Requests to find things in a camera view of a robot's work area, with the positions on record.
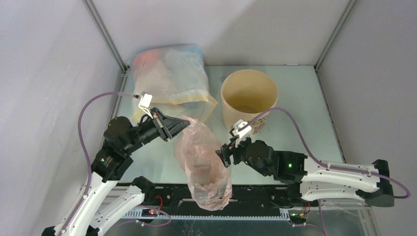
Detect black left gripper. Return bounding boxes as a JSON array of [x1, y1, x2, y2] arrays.
[[124, 107, 191, 154]]

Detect cream round trash bin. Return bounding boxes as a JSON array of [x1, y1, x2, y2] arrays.
[[220, 69, 278, 130]]

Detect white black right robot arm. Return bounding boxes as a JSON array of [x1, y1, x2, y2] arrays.
[[215, 138, 394, 208]]

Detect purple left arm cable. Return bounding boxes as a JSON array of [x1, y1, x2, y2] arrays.
[[60, 91, 172, 236]]

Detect corner aluminium post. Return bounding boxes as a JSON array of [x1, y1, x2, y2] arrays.
[[314, 0, 358, 72], [82, 0, 129, 73]]

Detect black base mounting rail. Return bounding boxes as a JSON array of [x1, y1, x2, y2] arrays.
[[125, 183, 318, 217]]

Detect aluminium front frame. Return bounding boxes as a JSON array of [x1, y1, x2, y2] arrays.
[[65, 185, 382, 236]]

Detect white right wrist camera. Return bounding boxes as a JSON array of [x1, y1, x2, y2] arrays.
[[229, 119, 252, 147]]

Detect large translucent bag of bags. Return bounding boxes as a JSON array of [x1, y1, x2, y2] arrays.
[[131, 44, 217, 122]]

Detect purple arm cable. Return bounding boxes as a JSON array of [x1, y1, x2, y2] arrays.
[[246, 107, 411, 199], [60, 91, 172, 236]]

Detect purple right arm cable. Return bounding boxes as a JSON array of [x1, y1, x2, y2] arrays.
[[246, 107, 411, 199]]

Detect right corner aluminium post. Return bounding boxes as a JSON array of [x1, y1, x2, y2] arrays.
[[314, 0, 358, 72]]

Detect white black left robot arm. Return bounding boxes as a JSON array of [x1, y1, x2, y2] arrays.
[[42, 108, 190, 236]]

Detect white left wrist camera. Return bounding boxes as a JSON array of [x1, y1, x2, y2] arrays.
[[133, 91, 153, 116]]

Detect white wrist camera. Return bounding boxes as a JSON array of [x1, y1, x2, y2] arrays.
[[229, 119, 252, 147], [133, 91, 153, 116]]

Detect pink plastic trash bag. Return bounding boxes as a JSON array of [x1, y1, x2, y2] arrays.
[[175, 116, 232, 211]]

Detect left corner aluminium post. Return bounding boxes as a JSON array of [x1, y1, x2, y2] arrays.
[[82, 0, 129, 73]]

